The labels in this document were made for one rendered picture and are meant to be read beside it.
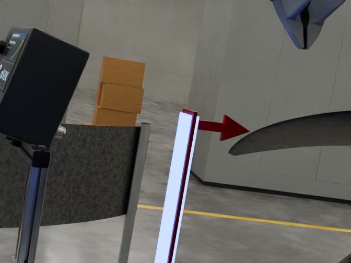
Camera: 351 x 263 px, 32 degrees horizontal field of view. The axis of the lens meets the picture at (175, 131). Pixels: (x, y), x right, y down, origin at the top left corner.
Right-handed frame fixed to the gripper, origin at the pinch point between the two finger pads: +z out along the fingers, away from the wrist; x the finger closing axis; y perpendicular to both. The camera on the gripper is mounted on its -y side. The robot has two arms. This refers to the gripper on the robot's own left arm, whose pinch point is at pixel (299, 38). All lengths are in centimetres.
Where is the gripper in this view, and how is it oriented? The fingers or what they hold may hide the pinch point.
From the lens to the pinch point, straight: 64.0
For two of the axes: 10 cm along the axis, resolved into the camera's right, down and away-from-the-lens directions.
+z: -0.2, 9.9, -1.7
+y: 4.0, -1.5, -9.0
